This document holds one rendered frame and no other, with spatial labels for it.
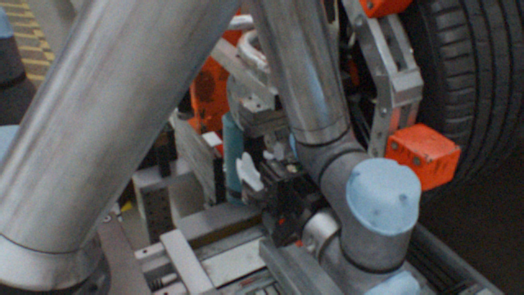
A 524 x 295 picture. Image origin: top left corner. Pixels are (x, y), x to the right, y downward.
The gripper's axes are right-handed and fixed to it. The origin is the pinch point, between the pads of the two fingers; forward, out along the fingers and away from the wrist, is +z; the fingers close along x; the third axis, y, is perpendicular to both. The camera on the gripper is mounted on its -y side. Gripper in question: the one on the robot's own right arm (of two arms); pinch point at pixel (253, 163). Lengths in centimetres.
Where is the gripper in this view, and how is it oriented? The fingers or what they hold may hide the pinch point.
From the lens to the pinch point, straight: 79.3
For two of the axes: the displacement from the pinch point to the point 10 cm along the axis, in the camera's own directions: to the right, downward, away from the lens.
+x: -8.7, 2.8, -4.0
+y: 0.0, -8.2, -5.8
